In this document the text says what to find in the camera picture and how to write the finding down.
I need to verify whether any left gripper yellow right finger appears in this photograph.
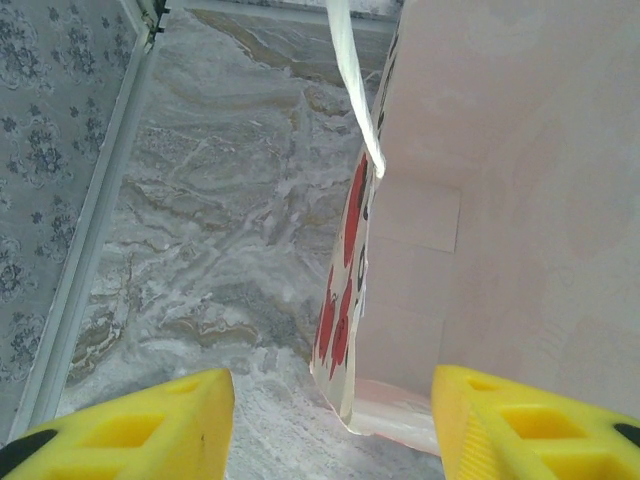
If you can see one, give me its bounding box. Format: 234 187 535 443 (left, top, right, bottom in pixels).
430 364 640 480

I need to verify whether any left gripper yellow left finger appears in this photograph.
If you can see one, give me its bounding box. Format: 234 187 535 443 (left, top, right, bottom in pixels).
0 368 236 480

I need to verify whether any white red printed paper bag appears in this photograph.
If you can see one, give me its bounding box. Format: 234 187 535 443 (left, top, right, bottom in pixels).
309 0 640 459

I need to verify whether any aluminium frame rail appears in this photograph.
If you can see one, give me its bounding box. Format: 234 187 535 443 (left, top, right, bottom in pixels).
7 29 161 446
164 0 396 26

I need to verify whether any aluminium frame post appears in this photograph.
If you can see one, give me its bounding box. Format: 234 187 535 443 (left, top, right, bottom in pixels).
117 0 171 51

